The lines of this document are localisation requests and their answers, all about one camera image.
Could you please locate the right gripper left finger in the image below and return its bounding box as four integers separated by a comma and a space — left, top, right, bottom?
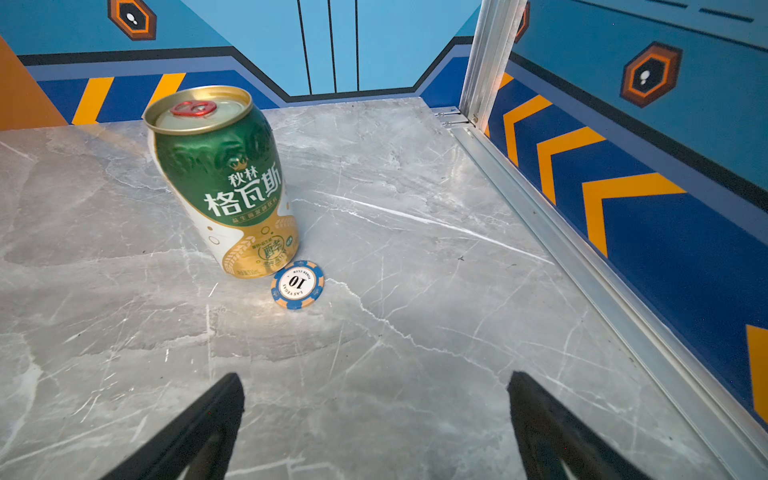
104, 372, 245, 479

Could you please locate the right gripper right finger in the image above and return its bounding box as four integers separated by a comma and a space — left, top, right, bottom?
507, 371, 648, 479

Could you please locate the green beverage can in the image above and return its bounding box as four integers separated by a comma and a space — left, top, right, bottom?
142, 85, 299, 279

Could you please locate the right aluminium corner post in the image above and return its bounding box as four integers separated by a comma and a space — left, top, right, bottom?
459, 0, 527, 131

